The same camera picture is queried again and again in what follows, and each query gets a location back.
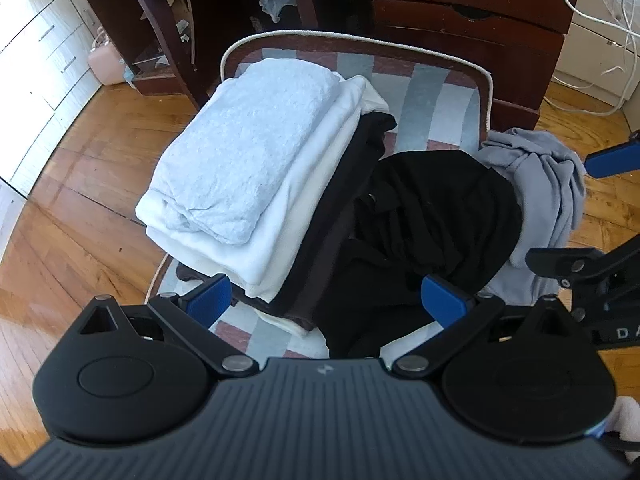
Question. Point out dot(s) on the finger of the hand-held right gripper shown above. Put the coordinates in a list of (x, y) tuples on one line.
[(602, 165), (555, 262)]

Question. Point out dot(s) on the grey garment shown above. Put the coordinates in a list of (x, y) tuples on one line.
[(540, 180)]

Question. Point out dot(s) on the striped mat with white edge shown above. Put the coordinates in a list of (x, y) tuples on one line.
[(425, 95)]

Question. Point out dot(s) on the wooden desk drawer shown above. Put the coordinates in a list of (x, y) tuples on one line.
[(450, 30)]

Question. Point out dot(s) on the cardboard box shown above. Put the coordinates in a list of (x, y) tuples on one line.
[(177, 10)]

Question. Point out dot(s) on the white folded garment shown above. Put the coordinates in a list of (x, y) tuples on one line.
[(300, 230)]

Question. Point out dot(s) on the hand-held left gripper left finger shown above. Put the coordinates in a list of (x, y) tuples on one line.
[(212, 300)]

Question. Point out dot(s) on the dark brown folded garment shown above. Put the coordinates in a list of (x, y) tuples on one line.
[(325, 270)]

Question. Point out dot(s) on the pale blue bag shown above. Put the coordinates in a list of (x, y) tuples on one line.
[(130, 76)]

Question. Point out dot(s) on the black garment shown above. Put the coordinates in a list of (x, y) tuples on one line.
[(440, 210)]

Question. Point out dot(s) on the white drawer cabinet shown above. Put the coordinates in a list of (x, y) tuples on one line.
[(45, 60)]

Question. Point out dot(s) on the white side cabinet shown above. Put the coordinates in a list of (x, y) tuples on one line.
[(600, 60)]

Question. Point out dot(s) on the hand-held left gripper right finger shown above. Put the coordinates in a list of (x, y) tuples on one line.
[(447, 302)]

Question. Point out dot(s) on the dark wooden desk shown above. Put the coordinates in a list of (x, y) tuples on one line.
[(225, 0)]

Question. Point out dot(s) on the pink bag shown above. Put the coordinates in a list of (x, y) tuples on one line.
[(105, 62)]

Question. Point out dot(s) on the white folded towel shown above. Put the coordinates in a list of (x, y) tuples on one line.
[(240, 145)]

